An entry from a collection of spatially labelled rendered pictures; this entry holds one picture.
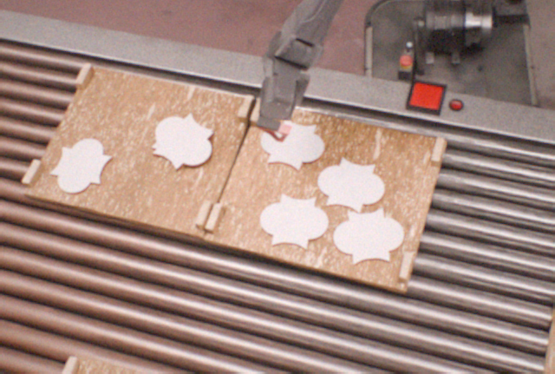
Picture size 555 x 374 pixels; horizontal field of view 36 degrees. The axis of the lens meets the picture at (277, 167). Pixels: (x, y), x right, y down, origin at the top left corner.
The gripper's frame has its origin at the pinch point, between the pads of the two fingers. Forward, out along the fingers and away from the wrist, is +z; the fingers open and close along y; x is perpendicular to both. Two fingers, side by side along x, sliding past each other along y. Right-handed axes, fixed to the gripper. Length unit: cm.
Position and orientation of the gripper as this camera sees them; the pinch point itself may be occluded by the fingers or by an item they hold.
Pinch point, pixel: (287, 120)
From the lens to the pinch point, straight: 174.2
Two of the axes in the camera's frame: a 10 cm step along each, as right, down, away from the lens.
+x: -9.4, -2.3, 2.5
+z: 1.0, 5.2, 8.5
